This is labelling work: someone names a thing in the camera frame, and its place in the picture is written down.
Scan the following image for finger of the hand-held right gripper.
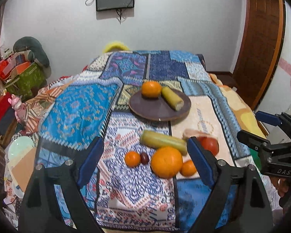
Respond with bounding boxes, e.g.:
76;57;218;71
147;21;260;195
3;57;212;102
236;129;271;156
255;111;291;129

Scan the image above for yellow plush cushion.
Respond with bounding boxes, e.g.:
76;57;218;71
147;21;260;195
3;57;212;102
103;42;129;53

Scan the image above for brown cardboard sheet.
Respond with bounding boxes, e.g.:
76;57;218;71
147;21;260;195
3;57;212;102
11;147;38;193

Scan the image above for short green cucumber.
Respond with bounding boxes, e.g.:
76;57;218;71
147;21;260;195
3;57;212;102
161;87;184;111

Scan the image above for round brown plate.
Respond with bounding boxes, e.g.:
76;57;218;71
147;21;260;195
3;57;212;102
129;87;191;122

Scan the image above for yellow orange blanket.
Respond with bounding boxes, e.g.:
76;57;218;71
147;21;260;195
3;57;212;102
209;74;267;136

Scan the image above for red box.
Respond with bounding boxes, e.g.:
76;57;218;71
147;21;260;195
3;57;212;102
0;97;15;127

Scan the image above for orange cardboard boxes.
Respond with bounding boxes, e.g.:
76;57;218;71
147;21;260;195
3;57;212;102
0;53;31;81

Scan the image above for large orange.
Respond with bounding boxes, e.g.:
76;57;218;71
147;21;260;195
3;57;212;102
151;146;183;179

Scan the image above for brown wooden door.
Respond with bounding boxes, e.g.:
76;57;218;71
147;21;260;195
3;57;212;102
233;0;287;112

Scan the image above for pale green round plate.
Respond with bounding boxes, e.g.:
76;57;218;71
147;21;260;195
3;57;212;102
8;136;37;166

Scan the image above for blue patchwork blanket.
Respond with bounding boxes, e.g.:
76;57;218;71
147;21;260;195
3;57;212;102
36;50;257;231

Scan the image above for small orange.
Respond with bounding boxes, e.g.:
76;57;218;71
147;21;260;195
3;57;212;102
179;160;197;177
124;151;141;168

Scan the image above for black cable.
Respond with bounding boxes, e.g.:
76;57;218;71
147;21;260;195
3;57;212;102
115;7;126;25

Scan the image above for green box with clutter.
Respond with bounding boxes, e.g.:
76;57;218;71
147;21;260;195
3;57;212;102
5;63;47;98

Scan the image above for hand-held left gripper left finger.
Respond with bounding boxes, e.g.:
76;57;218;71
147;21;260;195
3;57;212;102
18;137;105;233

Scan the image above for medium orange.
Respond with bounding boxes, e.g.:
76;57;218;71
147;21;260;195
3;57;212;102
141;81;162;99

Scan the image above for pink toy figure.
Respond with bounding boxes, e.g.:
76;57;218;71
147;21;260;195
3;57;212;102
11;95;27;122

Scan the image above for long green cucumber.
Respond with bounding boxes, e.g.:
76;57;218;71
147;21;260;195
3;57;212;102
139;130;188;155

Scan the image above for grey pillow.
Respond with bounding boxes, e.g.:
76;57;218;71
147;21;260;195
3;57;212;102
13;37;51;67

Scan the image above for red tomato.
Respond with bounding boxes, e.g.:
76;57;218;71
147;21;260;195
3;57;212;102
197;136;219;156

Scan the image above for green object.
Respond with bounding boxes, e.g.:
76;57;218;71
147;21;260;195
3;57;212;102
249;148;262;171

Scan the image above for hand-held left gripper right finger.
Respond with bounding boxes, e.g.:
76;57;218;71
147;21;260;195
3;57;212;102
187;136;274;233

